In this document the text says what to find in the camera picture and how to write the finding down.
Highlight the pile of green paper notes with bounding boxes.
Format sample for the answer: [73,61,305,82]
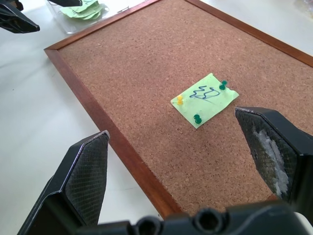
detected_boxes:
[59,0,105,21]

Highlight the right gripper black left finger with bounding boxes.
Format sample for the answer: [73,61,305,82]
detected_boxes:
[17,130,110,235]

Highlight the cork board with wooden frame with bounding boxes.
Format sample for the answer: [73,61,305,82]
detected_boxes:
[44,0,313,220]

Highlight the green paper note with scribble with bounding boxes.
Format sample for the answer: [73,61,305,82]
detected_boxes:
[170,72,240,130]

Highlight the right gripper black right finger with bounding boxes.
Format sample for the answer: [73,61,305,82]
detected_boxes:
[234,106,313,216]

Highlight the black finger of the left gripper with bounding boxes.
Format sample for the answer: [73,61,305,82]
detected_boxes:
[48,0,83,7]
[0,0,41,34]

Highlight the clear plastic container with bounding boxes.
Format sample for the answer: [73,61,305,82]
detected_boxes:
[45,0,137,35]

